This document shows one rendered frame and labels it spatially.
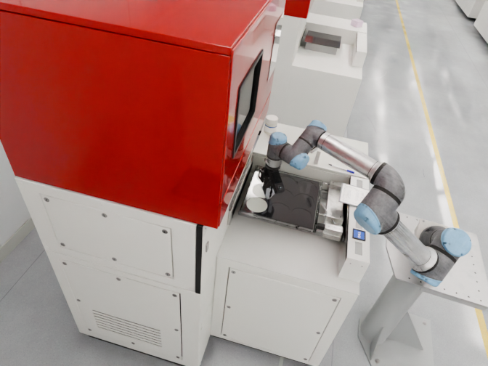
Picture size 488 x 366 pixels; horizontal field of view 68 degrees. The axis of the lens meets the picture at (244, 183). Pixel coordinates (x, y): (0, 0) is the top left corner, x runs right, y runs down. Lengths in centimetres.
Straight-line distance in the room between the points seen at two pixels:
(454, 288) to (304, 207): 74
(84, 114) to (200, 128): 34
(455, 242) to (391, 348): 105
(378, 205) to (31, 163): 120
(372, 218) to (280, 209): 52
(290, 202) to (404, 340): 121
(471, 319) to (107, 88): 265
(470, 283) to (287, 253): 82
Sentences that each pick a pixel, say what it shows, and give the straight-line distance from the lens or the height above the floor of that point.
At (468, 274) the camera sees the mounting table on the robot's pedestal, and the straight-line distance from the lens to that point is 199.
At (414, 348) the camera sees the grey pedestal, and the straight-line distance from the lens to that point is 264.
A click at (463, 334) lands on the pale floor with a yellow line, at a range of 289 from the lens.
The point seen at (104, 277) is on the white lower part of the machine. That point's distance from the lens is 170.
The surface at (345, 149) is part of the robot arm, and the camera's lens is 149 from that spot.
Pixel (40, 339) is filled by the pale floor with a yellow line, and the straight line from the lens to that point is 250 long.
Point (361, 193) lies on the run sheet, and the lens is 186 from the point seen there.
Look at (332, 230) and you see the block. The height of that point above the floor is 90.
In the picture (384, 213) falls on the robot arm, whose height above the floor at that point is 123.
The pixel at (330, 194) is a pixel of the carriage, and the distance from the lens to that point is 193.
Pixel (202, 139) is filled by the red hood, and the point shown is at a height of 156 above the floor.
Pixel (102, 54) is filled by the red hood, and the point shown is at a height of 174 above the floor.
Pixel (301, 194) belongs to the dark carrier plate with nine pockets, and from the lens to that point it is 185.
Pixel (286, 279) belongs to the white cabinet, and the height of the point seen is 78.
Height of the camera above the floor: 212
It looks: 41 degrees down
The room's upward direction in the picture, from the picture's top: 7 degrees clockwise
